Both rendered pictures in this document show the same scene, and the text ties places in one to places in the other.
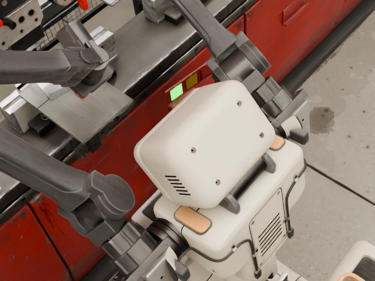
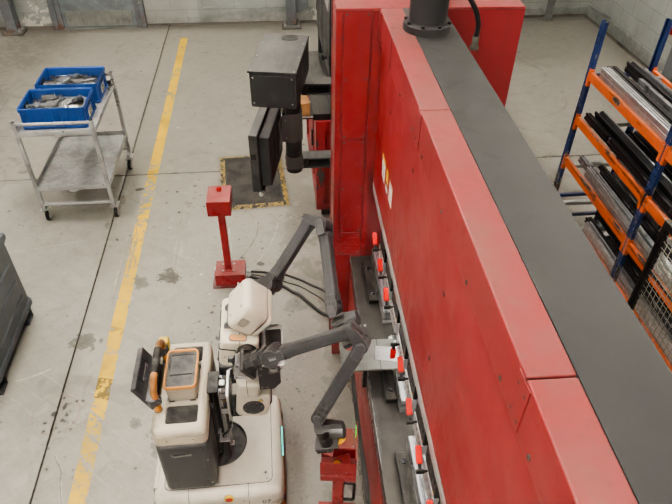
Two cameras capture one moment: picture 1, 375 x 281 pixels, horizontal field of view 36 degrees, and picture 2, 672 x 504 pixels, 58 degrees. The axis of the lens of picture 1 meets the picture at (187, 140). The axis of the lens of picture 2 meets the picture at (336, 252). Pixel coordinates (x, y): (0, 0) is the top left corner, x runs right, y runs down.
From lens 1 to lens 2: 2.63 m
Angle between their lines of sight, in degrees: 75
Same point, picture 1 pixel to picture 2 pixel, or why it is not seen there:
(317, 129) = not seen: outside the picture
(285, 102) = (244, 357)
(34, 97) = (384, 342)
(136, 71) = (379, 412)
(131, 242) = not seen: hidden behind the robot
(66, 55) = (330, 295)
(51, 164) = (282, 261)
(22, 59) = (327, 270)
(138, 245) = not seen: hidden behind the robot
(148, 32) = (403, 439)
